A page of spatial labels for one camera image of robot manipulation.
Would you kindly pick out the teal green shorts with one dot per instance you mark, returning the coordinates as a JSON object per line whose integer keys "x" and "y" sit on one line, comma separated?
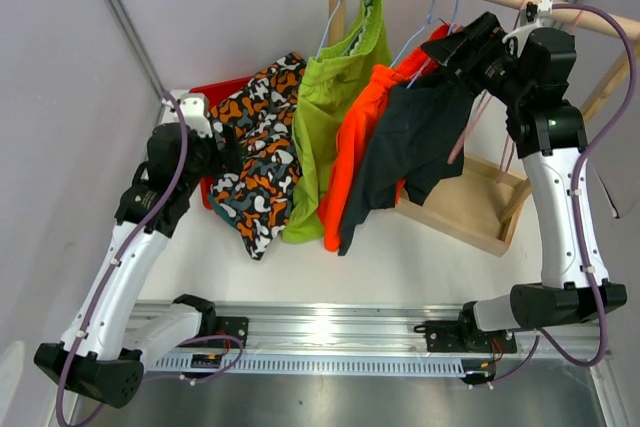
{"x": 220, "y": 211}

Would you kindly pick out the black shorts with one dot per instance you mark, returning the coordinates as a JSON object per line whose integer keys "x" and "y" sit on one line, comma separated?
{"x": 410, "y": 143}

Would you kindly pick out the blue hanger of orange shorts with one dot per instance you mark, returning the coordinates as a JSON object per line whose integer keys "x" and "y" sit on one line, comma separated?
{"x": 428, "y": 20}

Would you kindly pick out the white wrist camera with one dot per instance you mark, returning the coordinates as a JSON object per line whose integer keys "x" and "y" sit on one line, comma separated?
{"x": 530, "y": 18}
{"x": 194, "y": 107}

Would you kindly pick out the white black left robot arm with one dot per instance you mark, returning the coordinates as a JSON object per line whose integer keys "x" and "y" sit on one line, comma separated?
{"x": 95, "y": 357}

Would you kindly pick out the pink hanger of teal shorts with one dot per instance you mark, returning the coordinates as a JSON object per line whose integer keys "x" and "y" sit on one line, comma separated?
{"x": 509, "y": 146}

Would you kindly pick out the slotted grey cable duct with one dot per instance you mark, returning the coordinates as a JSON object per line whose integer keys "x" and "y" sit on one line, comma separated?
{"x": 336, "y": 365}

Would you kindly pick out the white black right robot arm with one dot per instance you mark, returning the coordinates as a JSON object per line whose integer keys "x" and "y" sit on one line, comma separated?
{"x": 575, "y": 286}

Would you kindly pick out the blue hanger of green shorts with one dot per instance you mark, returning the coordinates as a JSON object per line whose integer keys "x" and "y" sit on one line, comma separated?
{"x": 335, "y": 22}

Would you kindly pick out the aluminium mounting rail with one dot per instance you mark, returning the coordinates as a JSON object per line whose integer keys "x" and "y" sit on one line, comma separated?
{"x": 349, "y": 329}

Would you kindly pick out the orange grey camouflage shorts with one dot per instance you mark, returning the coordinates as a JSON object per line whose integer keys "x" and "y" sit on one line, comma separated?
{"x": 260, "y": 196}

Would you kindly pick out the lime green shorts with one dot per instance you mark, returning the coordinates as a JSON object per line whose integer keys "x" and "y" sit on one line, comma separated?
{"x": 332, "y": 81}

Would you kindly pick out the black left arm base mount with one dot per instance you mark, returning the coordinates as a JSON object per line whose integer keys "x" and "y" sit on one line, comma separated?
{"x": 235, "y": 326}

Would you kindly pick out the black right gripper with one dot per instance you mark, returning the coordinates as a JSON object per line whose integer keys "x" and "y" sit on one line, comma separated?
{"x": 493, "y": 45}

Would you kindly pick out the pink hanger of camouflage shorts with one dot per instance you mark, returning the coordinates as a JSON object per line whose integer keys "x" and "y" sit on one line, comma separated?
{"x": 479, "y": 109}

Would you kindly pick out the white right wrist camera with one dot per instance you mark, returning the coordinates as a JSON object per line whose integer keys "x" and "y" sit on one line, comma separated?
{"x": 530, "y": 18}

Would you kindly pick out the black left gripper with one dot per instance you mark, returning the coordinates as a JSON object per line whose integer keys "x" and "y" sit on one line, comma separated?
{"x": 226, "y": 161}

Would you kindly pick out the blue hanger of black shorts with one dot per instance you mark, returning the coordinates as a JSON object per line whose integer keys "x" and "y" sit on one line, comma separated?
{"x": 452, "y": 26}

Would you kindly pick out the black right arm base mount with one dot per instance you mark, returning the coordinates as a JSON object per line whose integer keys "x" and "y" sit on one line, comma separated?
{"x": 462, "y": 337}

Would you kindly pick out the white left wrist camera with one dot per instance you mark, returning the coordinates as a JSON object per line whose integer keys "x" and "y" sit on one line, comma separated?
{"x": 194, "y": 107}

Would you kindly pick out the red plastic bin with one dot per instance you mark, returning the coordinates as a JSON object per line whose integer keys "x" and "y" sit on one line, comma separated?
{"x": 216, "y": 93}

